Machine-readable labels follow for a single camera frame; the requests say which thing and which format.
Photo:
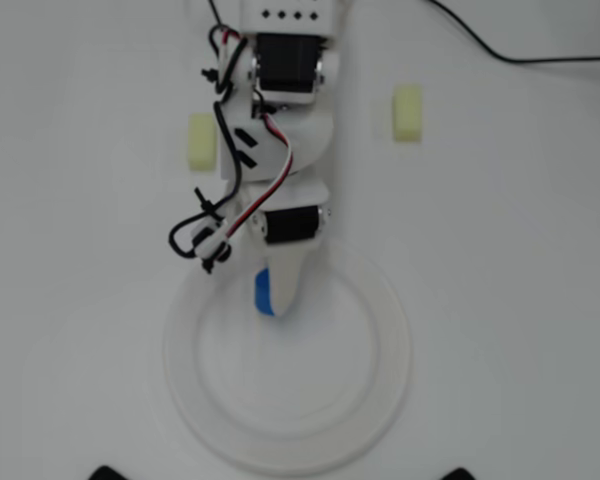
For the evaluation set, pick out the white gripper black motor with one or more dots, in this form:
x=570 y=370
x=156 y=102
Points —
x=291 y=226

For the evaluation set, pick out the blue cylinder block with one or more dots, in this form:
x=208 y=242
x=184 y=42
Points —
x=262 y=295

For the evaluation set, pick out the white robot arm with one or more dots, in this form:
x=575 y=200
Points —
x=305 y=135

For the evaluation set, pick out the pale yellow foam block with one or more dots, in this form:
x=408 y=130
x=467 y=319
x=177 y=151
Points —
x=407 y=112
x=201 y=145

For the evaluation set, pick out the white round plate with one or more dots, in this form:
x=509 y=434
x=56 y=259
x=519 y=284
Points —
x=305 y=390

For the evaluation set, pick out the black stand foot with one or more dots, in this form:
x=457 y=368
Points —
x=460 y=474
x=107 y=473

